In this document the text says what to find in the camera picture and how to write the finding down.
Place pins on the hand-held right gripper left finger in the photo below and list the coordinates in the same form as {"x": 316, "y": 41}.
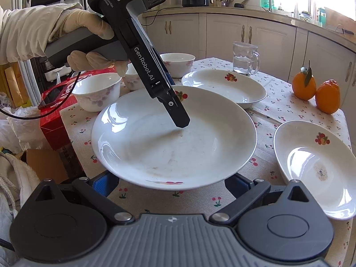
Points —
{"x": 101, "y": 185}

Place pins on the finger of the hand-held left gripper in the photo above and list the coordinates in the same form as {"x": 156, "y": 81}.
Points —
{"x": 178, "y": 114}

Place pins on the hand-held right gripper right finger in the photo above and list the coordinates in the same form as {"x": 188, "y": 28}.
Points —
{"x": 236, "y": 185}

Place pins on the white floral bowl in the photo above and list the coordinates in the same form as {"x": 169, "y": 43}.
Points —
{"x": 180, "y": 66}
{"x": 132, "y": 82}
{"x": 94, "y": 97}

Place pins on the person's left forearm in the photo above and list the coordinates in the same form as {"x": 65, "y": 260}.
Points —
{"x": 25, "y": 33}

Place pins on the person's left hand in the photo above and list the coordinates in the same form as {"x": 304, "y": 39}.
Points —
{"x": 80, "y": 19}

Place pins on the brown cardboard box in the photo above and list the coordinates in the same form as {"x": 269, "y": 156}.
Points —
{"x": 44, "y": 164}

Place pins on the red carton box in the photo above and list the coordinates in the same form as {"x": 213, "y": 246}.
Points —
{"x": 52, "y": 133}

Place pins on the clear glass mug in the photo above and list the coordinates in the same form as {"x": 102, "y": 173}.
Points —
{"x": 244, "y": 61}

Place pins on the white fluffy robe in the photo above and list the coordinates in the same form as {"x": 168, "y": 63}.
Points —
{"x": 16, "y": 200}

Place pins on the cherry print tablecloth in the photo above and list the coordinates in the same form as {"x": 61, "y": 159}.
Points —
{"x": 278, "y": 108}

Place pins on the cream kitchen cabinets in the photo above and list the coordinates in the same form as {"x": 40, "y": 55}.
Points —
{"x": 222, "y": 30}

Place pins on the white plastic bag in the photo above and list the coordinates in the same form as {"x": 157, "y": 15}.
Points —
{"x": 19, "y": 128}

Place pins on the black ladle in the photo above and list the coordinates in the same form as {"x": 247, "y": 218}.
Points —
{"x": 238, "y": 5}

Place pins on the kitchen countertop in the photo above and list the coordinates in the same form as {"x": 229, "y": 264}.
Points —
{"x": 250, "y": 10}

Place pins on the orange with leaf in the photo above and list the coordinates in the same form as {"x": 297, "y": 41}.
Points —
{"x": 303, "y": 86}

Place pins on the orange without leaf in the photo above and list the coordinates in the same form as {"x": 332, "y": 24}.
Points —
{"x": 328, "y": 97}

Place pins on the glass jar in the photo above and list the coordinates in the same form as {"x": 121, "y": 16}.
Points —
{"x": 306, "y": 16}

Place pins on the green bottle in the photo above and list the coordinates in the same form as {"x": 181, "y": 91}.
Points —
{"x": 321, "y": 18}

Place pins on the wooden cutting board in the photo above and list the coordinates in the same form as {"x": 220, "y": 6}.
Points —
{"x": 336, "y": 16}

